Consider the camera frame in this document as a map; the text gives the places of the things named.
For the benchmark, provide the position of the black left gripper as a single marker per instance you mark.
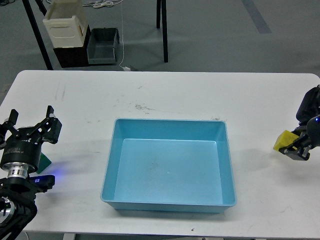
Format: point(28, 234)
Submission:
point(24, 144)

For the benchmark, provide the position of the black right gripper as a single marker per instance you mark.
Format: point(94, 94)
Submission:
point(309, 138)

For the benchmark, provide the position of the yellow block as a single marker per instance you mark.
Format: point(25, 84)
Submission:
point(284, 139)

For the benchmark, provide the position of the green block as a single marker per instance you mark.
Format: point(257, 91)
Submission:
point(44, 162)

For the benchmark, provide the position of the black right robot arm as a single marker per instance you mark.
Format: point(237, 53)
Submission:
point(309, 107)

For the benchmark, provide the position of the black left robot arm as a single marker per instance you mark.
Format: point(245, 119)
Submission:
point(17, 197)

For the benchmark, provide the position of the light blue plastic box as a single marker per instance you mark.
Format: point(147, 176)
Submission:
point(169, 165)

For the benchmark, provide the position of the black table legs center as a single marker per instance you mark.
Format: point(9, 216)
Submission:
point(161, 19)

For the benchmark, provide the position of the black plastic crate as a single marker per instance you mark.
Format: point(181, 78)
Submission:
point(73, 57)

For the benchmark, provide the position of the cream plastic crate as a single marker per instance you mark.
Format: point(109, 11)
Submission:
point(66, 23)

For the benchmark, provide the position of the grey plastic bin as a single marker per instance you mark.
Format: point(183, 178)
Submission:
point(102, 46)

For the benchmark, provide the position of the white power plug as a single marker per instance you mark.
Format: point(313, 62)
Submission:
point(126, 68)

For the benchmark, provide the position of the black table leg left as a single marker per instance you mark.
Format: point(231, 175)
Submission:
point(37, 34)

